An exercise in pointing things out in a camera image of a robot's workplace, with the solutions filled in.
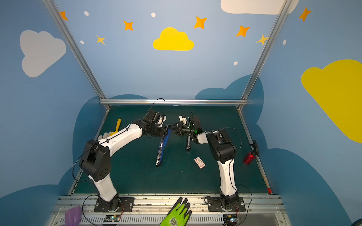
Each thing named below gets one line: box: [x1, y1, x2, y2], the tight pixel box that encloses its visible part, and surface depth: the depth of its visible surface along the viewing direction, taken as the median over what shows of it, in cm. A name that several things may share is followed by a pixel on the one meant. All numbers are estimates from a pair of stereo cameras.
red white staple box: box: [194, 156, 206, 170], surface depth 91 cm
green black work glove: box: [159, 196, 193, 226], surface depth 72 cm
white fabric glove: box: [98, 131, 112, 141], surface depth 103 cm
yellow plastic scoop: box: [109, 118, 122, 137], surface depth 109 cm
